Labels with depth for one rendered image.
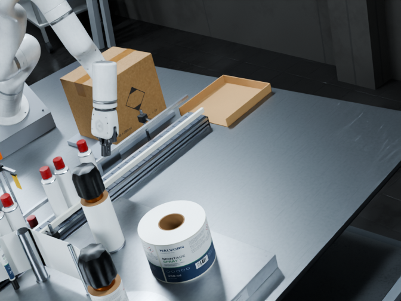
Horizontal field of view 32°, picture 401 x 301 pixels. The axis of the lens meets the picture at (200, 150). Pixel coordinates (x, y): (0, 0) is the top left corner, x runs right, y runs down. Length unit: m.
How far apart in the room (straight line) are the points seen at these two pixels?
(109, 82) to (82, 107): 0.47
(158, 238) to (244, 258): 0.26
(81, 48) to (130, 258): 0.72
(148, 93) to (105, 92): 0.49
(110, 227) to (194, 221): 0.30
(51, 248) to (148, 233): 0.30
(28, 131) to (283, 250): 1.41
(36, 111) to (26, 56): 0.41
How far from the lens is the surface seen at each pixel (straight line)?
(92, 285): 1.78
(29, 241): 2.15
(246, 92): 3.01
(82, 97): 2.84
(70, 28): 2.39
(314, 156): 2.52
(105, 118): 2.45
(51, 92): 3.55
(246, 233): 2.23
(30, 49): 2.82
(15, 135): 3.10
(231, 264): 2.05
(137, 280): 2.10
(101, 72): 2.42
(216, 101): 2.99
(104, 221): 2.16
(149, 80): 2.89
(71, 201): 2.46
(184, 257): 1.98
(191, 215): 2.03
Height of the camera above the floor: 2.21
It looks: 31 degrees down
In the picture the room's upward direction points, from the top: 15 degrees counter-clockwise
